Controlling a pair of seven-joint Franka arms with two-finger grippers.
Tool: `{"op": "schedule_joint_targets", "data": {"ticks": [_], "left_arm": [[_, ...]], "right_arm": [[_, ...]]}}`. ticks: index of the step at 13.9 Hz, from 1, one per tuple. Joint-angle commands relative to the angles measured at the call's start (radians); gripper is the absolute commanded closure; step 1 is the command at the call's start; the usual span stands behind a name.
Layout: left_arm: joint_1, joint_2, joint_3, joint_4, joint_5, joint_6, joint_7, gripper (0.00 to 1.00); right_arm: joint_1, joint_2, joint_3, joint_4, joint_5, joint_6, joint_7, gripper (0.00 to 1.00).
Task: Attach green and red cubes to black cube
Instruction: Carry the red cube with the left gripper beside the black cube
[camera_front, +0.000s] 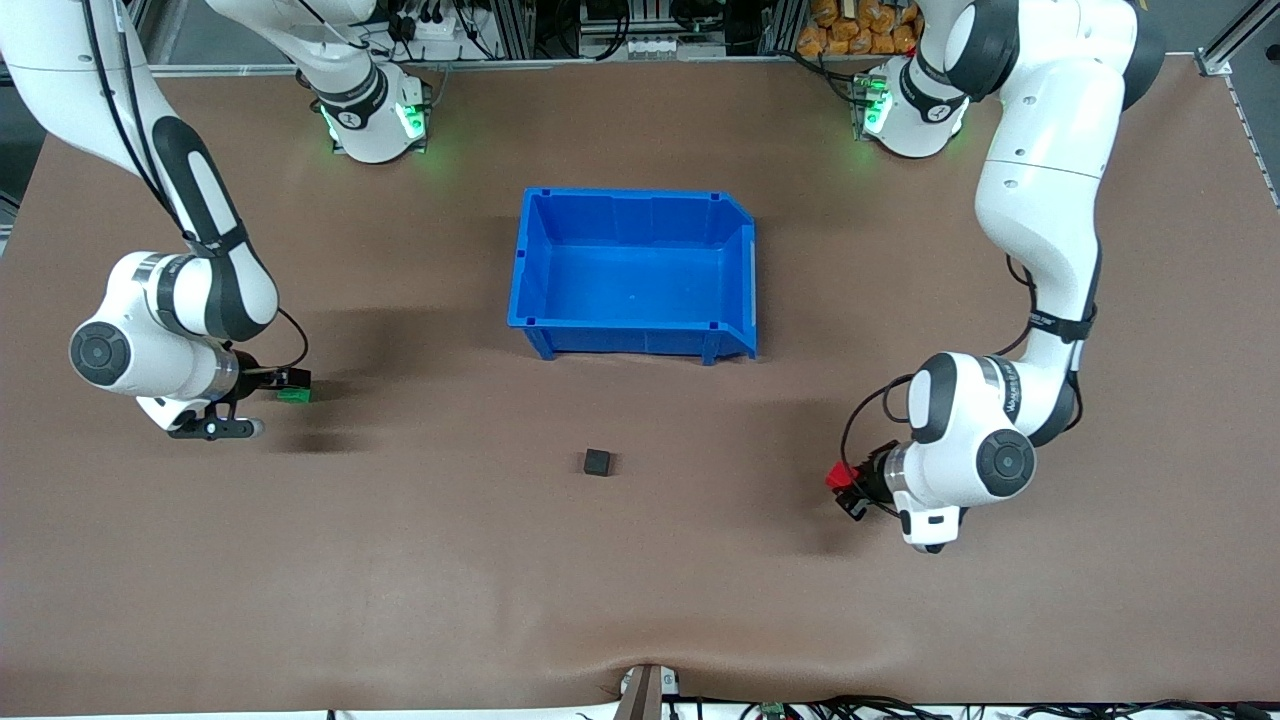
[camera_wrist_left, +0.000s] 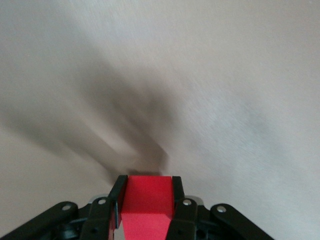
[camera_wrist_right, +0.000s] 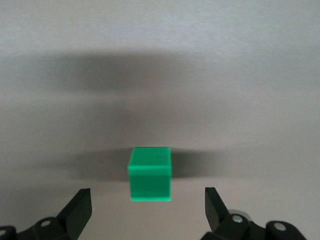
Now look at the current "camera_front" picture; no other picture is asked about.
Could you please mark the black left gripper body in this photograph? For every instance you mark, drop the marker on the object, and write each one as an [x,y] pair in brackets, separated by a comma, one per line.
[872,477]

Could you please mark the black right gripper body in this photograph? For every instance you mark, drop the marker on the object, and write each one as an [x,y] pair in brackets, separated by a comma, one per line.
[254,376]

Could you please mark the small green cube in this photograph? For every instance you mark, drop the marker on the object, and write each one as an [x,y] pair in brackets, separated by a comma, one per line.
[294,396]

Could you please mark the small red cube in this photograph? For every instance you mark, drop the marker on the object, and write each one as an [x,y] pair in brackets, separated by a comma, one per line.
[840,476]

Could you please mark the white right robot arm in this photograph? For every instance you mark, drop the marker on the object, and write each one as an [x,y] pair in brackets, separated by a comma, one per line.
[215,270]

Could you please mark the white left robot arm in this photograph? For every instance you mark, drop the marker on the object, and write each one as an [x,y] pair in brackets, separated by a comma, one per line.
[1040,190]

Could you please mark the small black cube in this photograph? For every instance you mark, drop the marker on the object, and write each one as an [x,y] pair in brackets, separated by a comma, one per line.
[597,461]

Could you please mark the brown table mat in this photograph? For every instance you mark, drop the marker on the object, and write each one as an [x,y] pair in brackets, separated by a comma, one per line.
[640,560]

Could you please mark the small green circuit board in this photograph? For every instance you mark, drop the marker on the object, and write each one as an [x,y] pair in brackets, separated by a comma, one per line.
[772,711]

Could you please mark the blue plastic storage bin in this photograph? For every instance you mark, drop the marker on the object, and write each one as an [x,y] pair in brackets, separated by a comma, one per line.
[630,280]

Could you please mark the white power strip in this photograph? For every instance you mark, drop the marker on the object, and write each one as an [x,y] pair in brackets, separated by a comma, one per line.
[430,40]

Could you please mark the bag of orange items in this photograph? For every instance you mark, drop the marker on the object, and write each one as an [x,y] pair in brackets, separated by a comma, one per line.
[850,30]

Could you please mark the white connector block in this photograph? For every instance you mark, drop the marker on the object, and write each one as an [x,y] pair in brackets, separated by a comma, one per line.
[660,47]

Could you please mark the grey metal table bracket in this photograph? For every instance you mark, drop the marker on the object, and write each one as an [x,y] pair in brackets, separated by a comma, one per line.
[645,692]

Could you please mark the aluminium frame post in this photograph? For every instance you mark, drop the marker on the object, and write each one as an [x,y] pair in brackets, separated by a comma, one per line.
[1235,35]

